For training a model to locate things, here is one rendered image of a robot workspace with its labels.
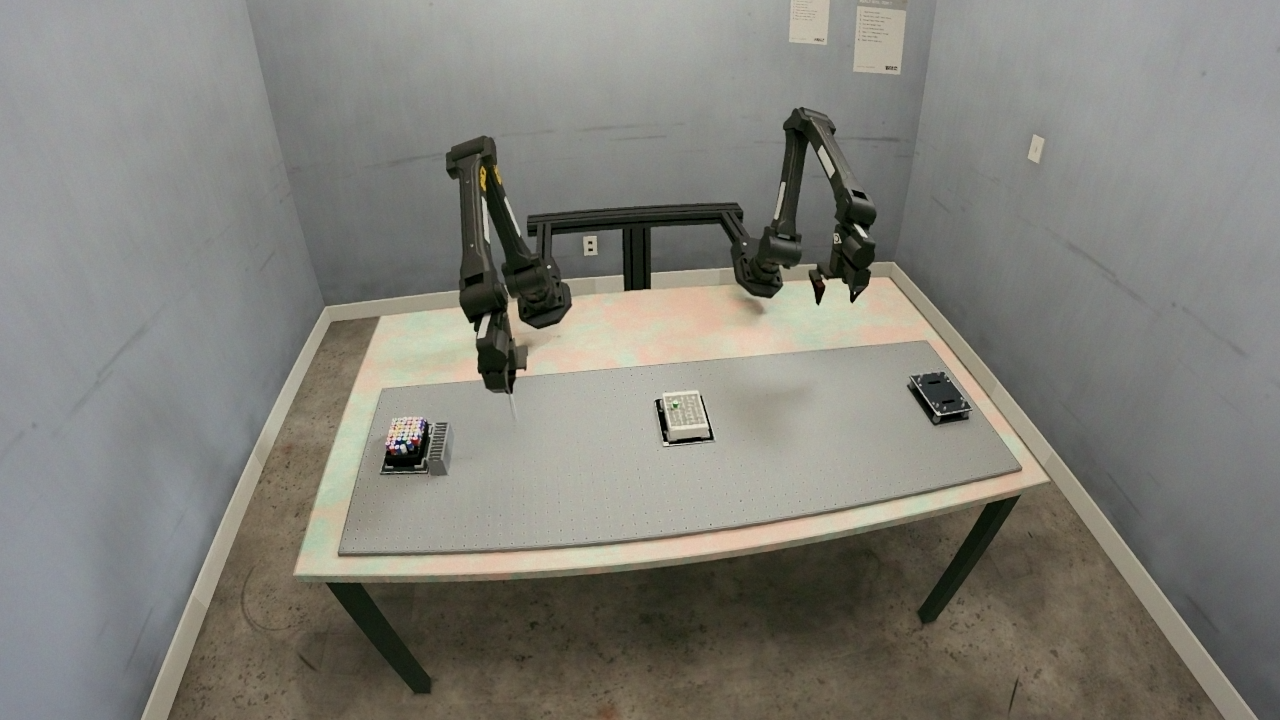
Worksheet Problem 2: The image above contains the black vial rack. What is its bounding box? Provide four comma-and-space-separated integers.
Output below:
384, 419, 429, 468

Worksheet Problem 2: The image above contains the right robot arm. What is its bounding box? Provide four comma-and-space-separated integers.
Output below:
445, 135, 564, 393

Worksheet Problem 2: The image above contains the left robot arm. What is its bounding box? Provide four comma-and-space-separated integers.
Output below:
740, 108, 877, 292

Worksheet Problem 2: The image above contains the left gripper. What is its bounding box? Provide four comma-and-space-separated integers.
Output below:
808, 246, 869, 306

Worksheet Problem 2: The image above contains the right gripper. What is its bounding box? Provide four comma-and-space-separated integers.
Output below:
476, 345, 529, 395

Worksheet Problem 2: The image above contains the white tube carrier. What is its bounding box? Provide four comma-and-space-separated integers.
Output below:
662, 391, 708, 439

